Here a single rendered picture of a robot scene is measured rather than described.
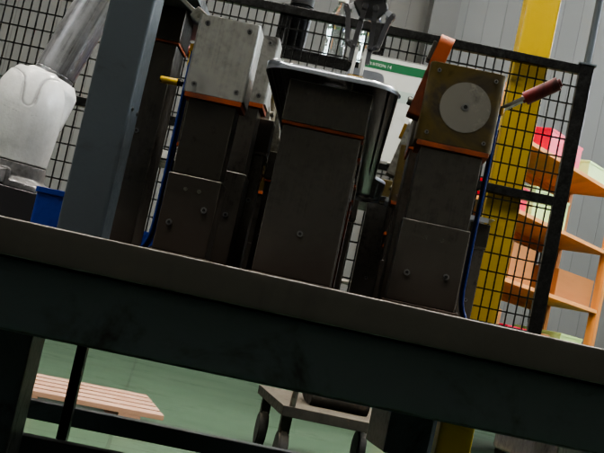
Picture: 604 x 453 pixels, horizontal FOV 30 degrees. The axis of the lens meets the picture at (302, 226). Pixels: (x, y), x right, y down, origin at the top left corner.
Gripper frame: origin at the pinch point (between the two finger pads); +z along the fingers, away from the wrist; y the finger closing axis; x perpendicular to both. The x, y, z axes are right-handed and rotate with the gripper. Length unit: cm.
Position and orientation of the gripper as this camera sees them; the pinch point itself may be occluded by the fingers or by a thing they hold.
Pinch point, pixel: (358, 63)
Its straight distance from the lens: 275.8
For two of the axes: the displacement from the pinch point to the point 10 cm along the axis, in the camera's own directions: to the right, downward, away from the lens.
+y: 9.8, 2.1, -0.4
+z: -2.1, 9.7, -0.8
